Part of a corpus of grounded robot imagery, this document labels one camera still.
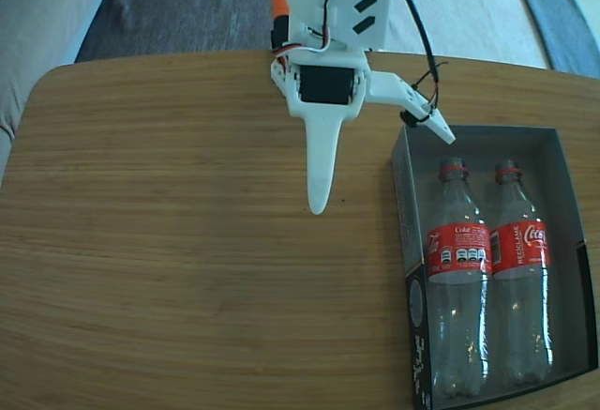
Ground clear bottle red label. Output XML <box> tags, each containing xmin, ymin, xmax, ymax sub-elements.
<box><xmin>489</xmin><ymin>159</ymin><xmax>554</xmax><ymax>388</ymax></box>
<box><xmin>425</xmin><ymin>159</ymin><xmax>493</xmax><ymax>401</ymax></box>

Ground grey cardboard box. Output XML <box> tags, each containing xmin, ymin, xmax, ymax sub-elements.
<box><xmin>391</xmin><ymin>123</ymin><xmax>600</xmax><ymax>410</ymax></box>

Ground white cloth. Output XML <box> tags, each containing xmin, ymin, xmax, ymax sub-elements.
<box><xmin>374</xmin><ymin>0</ymin><xmax>549</xmax><ymax>71</ymax></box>

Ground orange black clamp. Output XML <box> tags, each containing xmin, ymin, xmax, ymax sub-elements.
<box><xmin>270</xmin><ymin>0</ymin><xmax>290</xmax><ymax>54</ymax></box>

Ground dark grey rug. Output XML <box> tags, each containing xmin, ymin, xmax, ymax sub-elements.
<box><xmin>74</xmin><ymin>0</ymin><xmax>290</xmax><ymax>64</ymax></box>

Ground blue grey blanket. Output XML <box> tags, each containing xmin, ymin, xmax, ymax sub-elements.
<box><xmin>508</xmin><ymin>0</ymin><xmax>600</xmax><ymax>78</ymax></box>

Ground beige sofa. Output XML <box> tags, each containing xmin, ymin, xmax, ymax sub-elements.
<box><xmin>0</xmin><ymin>0</ymin><xmax>121</xmax><ymax>167</ymax></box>

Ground black cable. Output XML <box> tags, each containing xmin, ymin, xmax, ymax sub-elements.
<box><xmin>382</xmin><ymin>0</ymin><xmax>446</xmax><ymax>123</ymax></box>

